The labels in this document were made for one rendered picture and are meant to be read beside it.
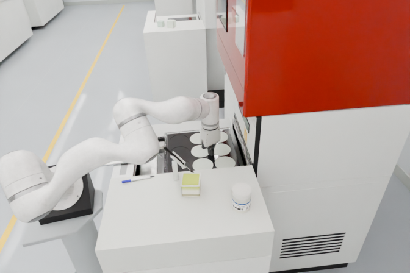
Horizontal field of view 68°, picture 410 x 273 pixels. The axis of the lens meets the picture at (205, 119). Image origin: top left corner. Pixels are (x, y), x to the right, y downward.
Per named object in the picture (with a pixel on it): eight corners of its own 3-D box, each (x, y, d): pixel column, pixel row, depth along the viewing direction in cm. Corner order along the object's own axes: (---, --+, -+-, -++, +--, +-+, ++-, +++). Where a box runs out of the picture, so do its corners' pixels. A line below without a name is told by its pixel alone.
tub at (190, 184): (201, 184, 128) (200, 172, 124) (200, 198, 122) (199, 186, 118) (183, 184, 128) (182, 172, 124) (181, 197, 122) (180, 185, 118)
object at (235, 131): (234, 129, 180) (234, 116, 175) (251, 183, 144) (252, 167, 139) (231, 129, 180) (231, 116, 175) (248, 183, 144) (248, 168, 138)
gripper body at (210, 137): (213, 116, 149) (214, 135, 155) (196, 124, 144) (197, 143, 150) (223, 123, 144) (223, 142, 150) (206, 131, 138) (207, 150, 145)
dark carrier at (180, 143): (228, 130, 172) (228, 128, 172) (240, 171, 144) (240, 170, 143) (167, 134, 170) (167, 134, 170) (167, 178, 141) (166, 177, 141)
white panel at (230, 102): (227, 102, 212) (228, 47, 190) (255, 187, 145) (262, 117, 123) (223, 102, 212) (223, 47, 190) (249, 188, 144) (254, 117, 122)
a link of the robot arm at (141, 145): (13, 181, 104) (32, 225, 102) (-10, 183, 92) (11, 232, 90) (146, 114, 110) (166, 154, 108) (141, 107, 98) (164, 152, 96)
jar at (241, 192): (248, 198, 120) (249, 181, 115) (252, 212, 115) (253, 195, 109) (230, 200, 120) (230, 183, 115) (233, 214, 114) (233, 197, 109)
